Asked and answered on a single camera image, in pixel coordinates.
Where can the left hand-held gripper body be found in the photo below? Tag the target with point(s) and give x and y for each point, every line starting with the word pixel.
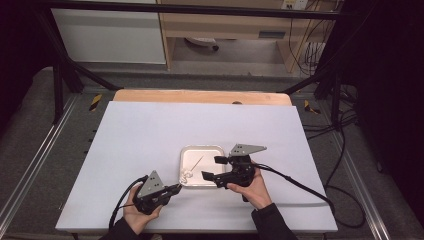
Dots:
pixel 151 190

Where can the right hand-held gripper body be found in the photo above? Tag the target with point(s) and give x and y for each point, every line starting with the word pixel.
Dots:
pixel 241 171

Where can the square metal tray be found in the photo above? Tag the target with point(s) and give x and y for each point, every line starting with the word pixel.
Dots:
pixel 193 155

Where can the person's right hand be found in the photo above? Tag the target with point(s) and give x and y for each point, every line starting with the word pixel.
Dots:
pixel 258 195

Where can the person's left hand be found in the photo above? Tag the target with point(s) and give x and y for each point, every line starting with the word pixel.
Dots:
pixel 136 218

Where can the wooden table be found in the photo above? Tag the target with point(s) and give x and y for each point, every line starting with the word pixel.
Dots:
pixel 200 97

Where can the yellow black striped tape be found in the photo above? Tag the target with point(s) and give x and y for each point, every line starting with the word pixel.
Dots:
pixel 310 107
pixel 95 102

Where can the white chair base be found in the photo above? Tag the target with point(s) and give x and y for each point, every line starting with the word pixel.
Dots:
pixel 201 41

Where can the black metal stand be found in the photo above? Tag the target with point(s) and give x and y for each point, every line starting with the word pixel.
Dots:
pixel 328 80
pixel 60 76

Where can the light wooden desk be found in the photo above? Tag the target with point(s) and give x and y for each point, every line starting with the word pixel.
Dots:
pixel 226 23

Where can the black metal crossbar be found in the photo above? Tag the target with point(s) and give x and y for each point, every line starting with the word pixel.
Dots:
pixel 186 9

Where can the white cabinet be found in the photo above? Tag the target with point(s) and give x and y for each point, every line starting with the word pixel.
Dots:
pixel 110 36

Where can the white power strip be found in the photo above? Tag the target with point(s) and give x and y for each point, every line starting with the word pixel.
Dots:
pixel 295 4

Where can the black curtain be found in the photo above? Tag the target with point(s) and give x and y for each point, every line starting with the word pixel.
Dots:
pixel 396 83
pixel 16 50

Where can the aluminium floor rail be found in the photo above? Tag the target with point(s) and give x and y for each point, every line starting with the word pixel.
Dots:
pixel 360 186
pixel 43 146

